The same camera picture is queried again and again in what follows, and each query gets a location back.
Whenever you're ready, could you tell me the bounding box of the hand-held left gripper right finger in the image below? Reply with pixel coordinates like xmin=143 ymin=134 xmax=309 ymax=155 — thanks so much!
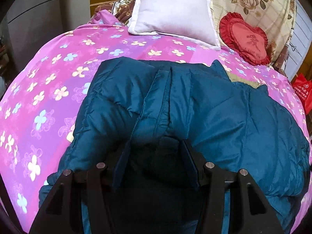
xmin=180 ymin=139 xmax=284 ymax=234

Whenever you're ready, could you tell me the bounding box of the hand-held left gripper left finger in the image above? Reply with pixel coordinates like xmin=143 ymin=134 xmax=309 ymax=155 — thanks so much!
xmin=29 ymin=140 xmax=132 ymax=234

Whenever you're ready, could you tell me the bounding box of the dark teal padded jacket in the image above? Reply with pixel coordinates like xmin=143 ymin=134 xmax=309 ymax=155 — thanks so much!
xmin=39 ymin=57 xmax=310 ymax=234

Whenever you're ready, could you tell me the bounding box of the pink floral bed sheet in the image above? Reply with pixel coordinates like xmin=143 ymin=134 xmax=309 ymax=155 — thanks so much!
xmin=0 ymin=10 xmax=312 ymax=234

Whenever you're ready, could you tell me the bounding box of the red plastic bag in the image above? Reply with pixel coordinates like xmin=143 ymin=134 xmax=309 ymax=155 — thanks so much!
xmin=291 ymin=73 xmax=312 ymax=115

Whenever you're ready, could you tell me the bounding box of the red heart-shaped cushion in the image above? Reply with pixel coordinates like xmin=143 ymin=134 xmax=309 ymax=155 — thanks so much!
xmin=219 ymin=12 xmax=271 ymax=66

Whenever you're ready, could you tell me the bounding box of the white pillow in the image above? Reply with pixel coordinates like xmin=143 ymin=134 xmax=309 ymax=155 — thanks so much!
xmin=128 ymin=0 xmax=221 ymax=51

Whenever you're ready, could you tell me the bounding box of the brown floral quilt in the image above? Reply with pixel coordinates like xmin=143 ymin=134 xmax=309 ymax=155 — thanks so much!
xmin=95 ymin=0 xmax=137 ymax=27

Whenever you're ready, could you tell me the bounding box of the grey cabinet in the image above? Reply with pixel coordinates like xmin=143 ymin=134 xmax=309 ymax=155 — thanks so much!
xmin=6 ymin=0 xmax=92 ymax=44

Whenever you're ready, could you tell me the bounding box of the beige floral blanket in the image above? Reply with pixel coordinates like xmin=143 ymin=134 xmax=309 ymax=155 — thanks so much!
xmin=179 ymin=0 xmax=296 ymax=66

